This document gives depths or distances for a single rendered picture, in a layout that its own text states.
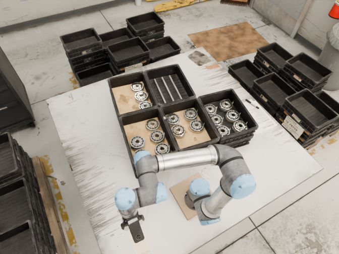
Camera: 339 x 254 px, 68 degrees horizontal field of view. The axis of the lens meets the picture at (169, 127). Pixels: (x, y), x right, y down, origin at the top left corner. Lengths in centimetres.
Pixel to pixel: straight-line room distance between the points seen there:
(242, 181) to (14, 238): 157
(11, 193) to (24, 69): 202
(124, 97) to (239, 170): 121
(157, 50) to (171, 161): 229
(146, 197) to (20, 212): 146
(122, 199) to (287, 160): 141
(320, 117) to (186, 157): 190
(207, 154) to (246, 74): 221
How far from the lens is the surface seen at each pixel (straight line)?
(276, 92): 295
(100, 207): 173
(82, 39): 330
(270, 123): 220
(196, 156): 108
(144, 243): 124
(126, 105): 197
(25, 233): 208
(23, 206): 228
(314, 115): 275
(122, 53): 300
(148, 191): 96
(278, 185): 192
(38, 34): 452
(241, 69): 326
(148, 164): 101
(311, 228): 273
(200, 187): 148
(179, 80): 215
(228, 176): 111
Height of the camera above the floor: 231
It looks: 54 degrees down
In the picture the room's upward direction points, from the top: 3 degrees clockwise
